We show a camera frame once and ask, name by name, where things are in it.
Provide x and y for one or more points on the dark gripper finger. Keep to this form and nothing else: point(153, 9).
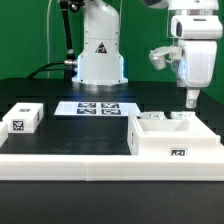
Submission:
point(191, 98)

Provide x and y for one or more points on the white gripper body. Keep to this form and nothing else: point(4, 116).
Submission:
point(197, 35)

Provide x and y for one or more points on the white cabinet body box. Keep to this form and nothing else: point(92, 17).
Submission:
point(170, 137)

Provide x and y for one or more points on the white cabinet door panel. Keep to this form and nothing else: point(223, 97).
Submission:
point(182, 115)
point(153, 115)

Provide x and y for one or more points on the white cabinet top block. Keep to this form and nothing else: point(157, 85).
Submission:
point(24, 117)

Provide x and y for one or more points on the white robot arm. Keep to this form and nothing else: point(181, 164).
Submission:
point(100, 62)

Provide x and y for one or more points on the white fiducial marker sheet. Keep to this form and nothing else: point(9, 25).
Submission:
point(113, 109)

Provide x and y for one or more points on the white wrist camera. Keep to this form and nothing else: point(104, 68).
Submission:
point(160, 56)

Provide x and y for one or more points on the white U-shaped fence frame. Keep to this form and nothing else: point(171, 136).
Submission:
point(207, 166)

